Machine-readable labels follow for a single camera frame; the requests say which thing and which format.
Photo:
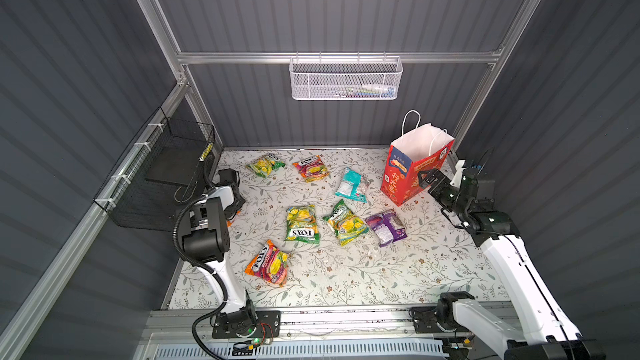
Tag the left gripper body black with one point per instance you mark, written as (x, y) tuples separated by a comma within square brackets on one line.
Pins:
[(228, 178)]

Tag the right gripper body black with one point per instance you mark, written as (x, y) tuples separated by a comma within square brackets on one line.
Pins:
[(435, 182)]

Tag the red paper gift bag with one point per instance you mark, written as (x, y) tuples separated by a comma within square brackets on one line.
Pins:
[(420, 147)]

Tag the green yellow candy bag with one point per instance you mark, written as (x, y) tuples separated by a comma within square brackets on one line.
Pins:
[(347, 226), (265, 165)]

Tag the green Fox's candy bag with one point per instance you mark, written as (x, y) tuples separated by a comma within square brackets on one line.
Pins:
[(302, 224)]

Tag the orange pink Fox's candy bag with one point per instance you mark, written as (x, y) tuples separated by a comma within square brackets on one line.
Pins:
[(270, 264)]

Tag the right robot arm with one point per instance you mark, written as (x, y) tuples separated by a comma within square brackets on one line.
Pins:
[(546, 331)]

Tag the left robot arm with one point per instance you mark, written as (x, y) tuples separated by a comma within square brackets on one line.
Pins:
[(202, 238)]

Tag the pink Fox's candy bag far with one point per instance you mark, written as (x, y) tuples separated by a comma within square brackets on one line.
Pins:
[(312, 169)]

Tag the yellow tube in black basket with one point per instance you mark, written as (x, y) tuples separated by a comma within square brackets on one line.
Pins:
[(206, 152)]

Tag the purple snack packet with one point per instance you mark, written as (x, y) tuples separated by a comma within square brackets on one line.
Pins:
[(387, 226)]

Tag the teal white snack packet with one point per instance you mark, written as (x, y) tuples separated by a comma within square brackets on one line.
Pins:
[(353, 185)]

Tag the items in white basket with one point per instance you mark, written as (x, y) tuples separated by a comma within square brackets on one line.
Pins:
[(367, 91)]

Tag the black wire wall basket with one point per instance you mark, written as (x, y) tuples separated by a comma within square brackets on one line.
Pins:
[(160, 174)]

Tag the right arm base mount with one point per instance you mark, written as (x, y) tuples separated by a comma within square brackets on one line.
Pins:
[(425, 320)]

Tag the white wire wall basket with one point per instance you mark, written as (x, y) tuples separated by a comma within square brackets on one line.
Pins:
[(315, 79)]

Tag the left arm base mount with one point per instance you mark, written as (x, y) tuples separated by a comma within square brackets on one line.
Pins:
[(247, 324)]

